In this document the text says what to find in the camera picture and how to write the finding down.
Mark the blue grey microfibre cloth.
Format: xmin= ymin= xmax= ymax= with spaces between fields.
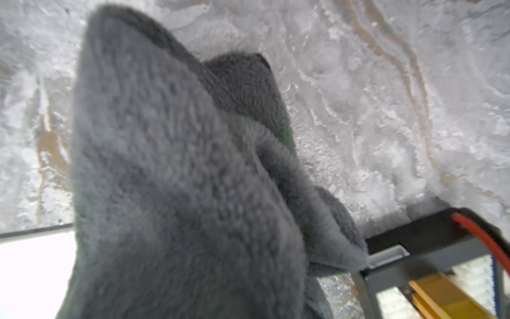
xmin=57 ymin=5 xmax=369 ymax=318

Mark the white drawing tablet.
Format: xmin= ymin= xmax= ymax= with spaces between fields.
xmin=1 ymin=224 xmax=76 ymax=318

